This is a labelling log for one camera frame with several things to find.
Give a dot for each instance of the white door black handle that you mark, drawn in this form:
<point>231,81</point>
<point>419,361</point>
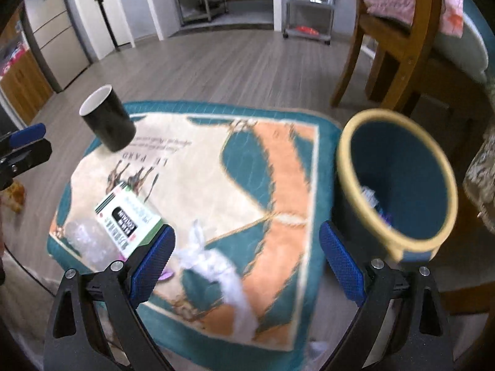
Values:
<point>105,24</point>

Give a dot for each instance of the metal rolling shelf cart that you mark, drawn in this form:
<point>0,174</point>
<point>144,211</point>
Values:
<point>309,19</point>

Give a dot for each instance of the teal bin yellow rim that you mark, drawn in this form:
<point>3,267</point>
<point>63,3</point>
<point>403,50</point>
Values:
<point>395,190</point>

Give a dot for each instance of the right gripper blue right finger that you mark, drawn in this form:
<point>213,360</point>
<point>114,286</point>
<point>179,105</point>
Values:
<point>419,339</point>

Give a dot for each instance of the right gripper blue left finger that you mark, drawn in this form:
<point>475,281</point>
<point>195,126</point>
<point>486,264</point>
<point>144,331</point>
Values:
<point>75,339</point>

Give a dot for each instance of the purple tube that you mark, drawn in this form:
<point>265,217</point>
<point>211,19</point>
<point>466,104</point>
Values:
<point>165,275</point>

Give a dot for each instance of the black mug white inside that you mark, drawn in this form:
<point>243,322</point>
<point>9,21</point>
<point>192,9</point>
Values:
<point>106,116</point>

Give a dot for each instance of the teal patterned seat cushion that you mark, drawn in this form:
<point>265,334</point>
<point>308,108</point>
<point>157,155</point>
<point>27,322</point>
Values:
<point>257,185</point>

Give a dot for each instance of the wooden chair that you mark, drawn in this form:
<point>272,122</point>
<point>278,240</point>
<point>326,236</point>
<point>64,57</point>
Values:
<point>410,50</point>

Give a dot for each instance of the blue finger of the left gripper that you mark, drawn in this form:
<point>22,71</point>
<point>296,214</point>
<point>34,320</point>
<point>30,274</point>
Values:
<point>26,136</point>
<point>24,159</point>

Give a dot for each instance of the clear plastic wrap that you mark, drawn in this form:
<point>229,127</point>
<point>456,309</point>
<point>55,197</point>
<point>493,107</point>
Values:
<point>92,242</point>

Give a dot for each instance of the green white medicine box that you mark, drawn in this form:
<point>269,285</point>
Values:
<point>128,221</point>

